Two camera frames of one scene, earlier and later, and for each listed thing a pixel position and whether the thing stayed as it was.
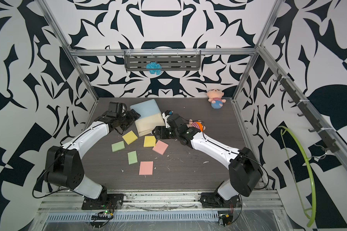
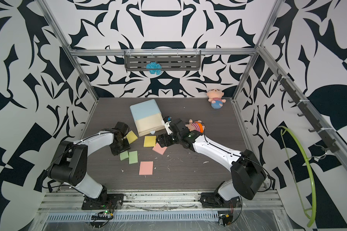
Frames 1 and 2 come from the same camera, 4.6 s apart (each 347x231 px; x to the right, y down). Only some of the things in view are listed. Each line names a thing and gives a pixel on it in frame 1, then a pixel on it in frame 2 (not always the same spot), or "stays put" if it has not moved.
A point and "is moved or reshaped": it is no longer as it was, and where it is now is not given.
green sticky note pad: [132, 157] stays put
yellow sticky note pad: [129, 137] stays put
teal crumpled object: [153, 65] stays put
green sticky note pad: [118, 146] is moved or reshaped
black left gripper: [132, 118] → [117, 151]
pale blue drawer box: [151, 116] stays put
